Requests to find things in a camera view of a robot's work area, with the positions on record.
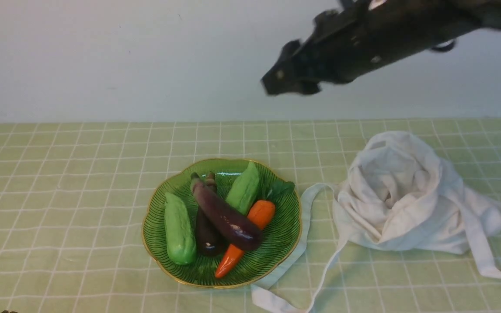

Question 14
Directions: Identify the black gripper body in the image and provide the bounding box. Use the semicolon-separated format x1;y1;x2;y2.
307;0;481;84

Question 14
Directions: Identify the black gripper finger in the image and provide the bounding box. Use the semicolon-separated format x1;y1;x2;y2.
278;40;316;66

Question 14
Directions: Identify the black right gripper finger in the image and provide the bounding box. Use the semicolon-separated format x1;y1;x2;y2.
261;61;321;97

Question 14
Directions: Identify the long purple eggplant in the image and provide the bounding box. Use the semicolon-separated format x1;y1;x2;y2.
190;172;263;251

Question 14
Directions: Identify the white cloth bag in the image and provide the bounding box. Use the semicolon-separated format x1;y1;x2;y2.
251;131;501;313

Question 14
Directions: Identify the right green loofah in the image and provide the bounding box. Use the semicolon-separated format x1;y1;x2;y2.
225;162;261;216

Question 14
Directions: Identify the green loofah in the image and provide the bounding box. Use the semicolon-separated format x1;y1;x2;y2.
164;193;197;265
225;162;261;216

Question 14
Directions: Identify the orange carrot with leaves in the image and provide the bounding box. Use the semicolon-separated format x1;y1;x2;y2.
214;180;295;279

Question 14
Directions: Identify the dark eggplant on plate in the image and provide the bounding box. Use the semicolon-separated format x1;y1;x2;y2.
195;172;228;256

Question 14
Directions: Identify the left green loofah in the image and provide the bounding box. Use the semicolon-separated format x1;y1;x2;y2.
164;193;197;265

